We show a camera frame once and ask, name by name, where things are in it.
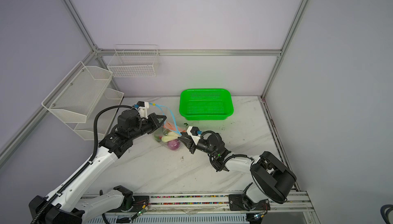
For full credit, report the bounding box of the black corrugated cable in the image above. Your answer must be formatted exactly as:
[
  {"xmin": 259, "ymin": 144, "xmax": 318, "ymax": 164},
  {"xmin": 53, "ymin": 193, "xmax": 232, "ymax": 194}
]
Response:
[
  {"xmin": 30, "ymin": 105, "xmax": 133, "ymax": 224},
  {"xmin": 199, "ymin": 130, "xmax": 219, "ymax": 140}
]

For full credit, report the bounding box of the green plastic basket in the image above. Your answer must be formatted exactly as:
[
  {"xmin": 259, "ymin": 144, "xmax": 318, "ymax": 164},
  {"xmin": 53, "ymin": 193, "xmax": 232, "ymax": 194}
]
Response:
[{"xmin": 179, "ymin": 88, "xmax": 234, "ymax": 121}]

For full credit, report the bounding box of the black corrugated cable left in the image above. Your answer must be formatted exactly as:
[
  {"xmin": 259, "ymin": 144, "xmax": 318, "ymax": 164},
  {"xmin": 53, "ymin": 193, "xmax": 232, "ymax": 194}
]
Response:
[{"xmin": 30, "ymin": 105, "xmax": 133, "ymax": 224}]

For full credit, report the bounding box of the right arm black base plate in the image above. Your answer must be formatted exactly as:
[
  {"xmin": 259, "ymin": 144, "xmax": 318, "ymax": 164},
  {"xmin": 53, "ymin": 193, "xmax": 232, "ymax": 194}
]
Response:
[{"xmin": 228, "ymin": 194, "xmax": 271, "ymax": 211}]

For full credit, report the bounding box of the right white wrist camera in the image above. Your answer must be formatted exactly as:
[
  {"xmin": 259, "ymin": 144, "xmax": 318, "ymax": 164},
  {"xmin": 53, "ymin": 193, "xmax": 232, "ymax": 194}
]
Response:
[{"xmin": 186, "ymin": 126, "xmax": 202, "ymax": 144}]

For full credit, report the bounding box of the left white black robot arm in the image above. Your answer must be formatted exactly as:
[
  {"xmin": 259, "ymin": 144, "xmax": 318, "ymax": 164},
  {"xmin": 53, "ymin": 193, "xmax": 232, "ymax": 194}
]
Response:
[{"xmin": 29, "ymin": 102, "xmax": 167, "ymax": 224}]

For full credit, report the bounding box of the orange toy carrot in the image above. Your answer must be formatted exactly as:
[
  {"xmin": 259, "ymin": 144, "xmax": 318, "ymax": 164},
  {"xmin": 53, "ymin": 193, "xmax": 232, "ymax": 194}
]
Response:
[{"xmin": 164, "ymin": 123, "xmax": 183, "ymax": 133}]

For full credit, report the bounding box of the clear zip bag blue zipper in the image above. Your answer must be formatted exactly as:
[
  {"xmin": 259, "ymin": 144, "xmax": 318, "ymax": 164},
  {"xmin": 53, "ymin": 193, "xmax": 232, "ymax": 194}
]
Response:
[{"xmin": 150, "ymin": 103, "xmax": 185, "ymax": 151}]

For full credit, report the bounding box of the white wire wall basket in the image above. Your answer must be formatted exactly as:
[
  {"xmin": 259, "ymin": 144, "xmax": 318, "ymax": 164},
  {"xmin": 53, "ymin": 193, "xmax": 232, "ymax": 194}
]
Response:
[{"xmin": 107, "ymin": 44, "xmax": 161, "ymax": 78}]

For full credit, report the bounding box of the purple toy onion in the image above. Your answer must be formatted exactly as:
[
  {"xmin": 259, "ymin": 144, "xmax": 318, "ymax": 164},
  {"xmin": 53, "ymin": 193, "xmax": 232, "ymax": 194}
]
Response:
[{"xmin": 167, "ymin": 140, "xmax": 181, "ymax": 151}]

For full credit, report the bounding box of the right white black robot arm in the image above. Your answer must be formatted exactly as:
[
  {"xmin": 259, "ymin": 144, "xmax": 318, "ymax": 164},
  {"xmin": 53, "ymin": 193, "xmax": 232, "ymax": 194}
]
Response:
[{"xmin": 178, "ymin": 130, "xmax": 296, "ymax": 211}]

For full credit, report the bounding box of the white mesh shelf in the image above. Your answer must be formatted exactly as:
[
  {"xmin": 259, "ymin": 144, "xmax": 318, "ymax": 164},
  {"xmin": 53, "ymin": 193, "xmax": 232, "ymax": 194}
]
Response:
[
  {"xmin": 73, "ymin": 88, "xmax": 124, "ymax": 141},
  {"xmin": 42, "ymin": 62, "xmax": 113, "ymax": 123}
]

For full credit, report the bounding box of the white toy radish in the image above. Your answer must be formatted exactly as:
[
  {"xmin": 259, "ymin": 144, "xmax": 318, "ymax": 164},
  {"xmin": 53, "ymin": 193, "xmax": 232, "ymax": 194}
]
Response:
[{"xmin": 161, "ymin": 132, "xmax": 179, "ymax": 143}]

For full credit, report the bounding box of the white mesh upper shelf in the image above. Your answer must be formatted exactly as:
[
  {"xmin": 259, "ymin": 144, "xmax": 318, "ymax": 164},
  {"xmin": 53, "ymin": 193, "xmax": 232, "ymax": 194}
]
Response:
[{"xmin": 42, "ymin": 62, "xmax": 113, "ymax": 123}]

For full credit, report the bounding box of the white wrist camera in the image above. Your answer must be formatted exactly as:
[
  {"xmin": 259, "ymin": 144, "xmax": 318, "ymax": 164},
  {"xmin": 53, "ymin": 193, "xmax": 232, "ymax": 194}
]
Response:
[
  {"xmin": 186, "ymin": 126, "xmax": 202, "ymax": 144},
  {"xmin": 134, "ymin": 101, "xmax": 149, "ymax": 119}
]

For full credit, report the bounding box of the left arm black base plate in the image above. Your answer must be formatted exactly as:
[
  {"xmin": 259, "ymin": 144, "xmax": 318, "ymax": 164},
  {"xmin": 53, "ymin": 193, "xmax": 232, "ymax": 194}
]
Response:
[{"xmin": 108, "ymin": 195, "xmax": 150, "ymax": 213}]

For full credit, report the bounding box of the white mesh lower shelf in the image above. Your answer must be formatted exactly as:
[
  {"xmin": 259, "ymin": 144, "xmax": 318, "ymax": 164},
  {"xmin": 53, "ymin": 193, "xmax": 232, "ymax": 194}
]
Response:
[{"xmin": 73, "ymin": 88, "xmax": 124, "ymax": 141}]

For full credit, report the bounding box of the aluminium front rail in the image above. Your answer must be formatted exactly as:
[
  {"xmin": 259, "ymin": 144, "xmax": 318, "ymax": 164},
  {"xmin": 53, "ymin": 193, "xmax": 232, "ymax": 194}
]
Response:
[{"xmin": 108, "ymin": 191, "xmax": 315, "ymax": 214}]

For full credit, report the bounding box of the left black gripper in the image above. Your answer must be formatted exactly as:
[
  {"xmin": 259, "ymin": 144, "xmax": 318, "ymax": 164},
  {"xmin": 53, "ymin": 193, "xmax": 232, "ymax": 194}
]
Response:
[{"xmin": 129, "ymin": 113, "xmax": 167, "ymax": 141}]

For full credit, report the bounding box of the yellow green toy corn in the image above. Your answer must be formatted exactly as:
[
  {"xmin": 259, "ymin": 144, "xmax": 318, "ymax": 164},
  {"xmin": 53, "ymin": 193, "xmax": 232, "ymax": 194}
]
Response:
[{"xmin": 154, "ymin": 135, "xmax": 162, "ymax": 143}]

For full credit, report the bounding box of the black corrugated cable right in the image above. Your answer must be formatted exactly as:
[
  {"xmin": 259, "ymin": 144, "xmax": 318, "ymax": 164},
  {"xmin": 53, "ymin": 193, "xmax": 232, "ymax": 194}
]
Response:
[{"xmin": 199, "ymin": 130, "xmax": 219, "ymax": 140}]

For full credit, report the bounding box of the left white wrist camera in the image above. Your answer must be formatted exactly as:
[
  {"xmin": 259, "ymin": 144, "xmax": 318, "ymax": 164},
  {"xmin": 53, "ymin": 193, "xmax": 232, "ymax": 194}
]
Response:
[{"xmin": 134, "ymin": 101, "xmax": 149, "ymax": 119}]

